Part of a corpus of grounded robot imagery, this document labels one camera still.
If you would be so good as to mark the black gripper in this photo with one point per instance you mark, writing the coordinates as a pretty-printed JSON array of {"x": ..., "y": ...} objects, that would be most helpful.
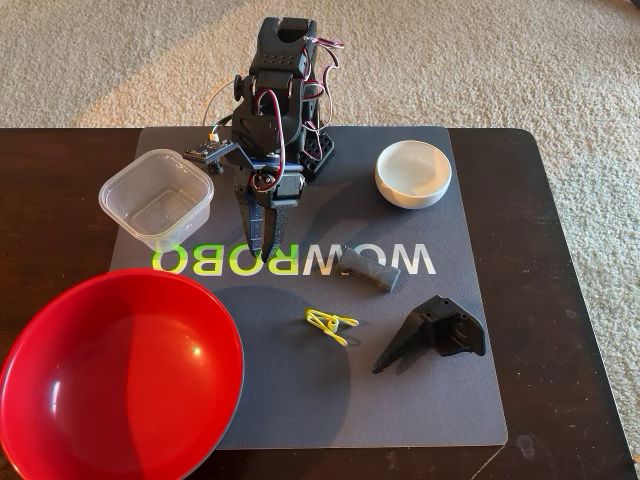
[{"x": 261, "y": 212}]

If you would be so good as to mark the clear plastic container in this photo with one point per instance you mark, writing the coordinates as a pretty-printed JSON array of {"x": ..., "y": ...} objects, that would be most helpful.
[{"x": 150, "y": 200}]

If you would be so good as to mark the black printed jaw part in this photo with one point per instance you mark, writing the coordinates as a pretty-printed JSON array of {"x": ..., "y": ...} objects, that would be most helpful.
[{"x": 445, "y": 330}]

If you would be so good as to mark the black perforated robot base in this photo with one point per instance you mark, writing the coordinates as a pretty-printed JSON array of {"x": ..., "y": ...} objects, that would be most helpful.
[{"x": 317, "y": 150}]

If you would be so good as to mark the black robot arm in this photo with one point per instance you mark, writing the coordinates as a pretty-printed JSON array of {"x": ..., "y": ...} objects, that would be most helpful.
[{"x": 280, "y": 60}]

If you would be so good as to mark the white bowl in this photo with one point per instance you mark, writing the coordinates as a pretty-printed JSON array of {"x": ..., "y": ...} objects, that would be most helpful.
[{"x": 412, "y": 170}]

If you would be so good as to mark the red bowl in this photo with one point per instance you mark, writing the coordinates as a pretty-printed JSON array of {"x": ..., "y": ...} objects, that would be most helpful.
[{"x": 100, "y": 380}]

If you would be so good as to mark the dark grey WOWROBO mat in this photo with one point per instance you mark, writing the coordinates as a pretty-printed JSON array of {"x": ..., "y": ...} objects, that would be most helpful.
[{"x": 400, "y": 390}]

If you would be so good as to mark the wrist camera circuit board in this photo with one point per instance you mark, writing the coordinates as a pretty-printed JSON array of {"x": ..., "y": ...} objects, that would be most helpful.
[{"x": 207, "y": 148}]

